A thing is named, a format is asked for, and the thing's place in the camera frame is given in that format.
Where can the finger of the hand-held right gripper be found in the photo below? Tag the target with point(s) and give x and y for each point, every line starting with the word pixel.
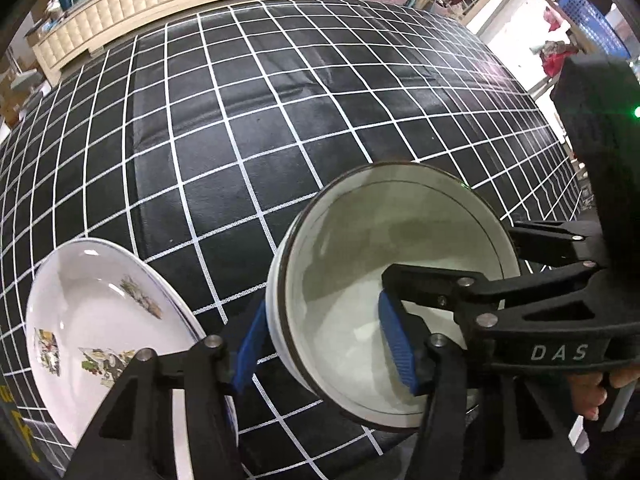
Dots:
pixel 550 240
pixel 430 285

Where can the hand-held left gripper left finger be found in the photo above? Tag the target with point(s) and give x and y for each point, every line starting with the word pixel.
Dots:
pixel 250 347

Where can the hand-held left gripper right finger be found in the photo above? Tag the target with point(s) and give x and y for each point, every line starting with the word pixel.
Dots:
pixel 397 345

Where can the plain white bowl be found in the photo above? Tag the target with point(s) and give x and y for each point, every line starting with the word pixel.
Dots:
pixel 350 285

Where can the person's right hand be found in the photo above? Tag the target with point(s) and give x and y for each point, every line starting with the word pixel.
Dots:
pixel 587 392

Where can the red cloth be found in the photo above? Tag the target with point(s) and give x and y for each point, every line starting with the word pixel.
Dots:
pixel 555 62

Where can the blue plastic crate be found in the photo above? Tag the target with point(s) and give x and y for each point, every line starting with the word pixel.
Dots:
pixel 592 22

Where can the white plate with plant print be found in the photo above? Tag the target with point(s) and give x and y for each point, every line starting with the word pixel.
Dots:
pixel 85 310

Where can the black grid tablecloth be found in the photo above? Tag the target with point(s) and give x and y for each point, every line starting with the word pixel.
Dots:
pixel 250 135

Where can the dark cloth with yellow print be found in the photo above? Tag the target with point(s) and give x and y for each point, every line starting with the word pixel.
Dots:
pixel 17 412

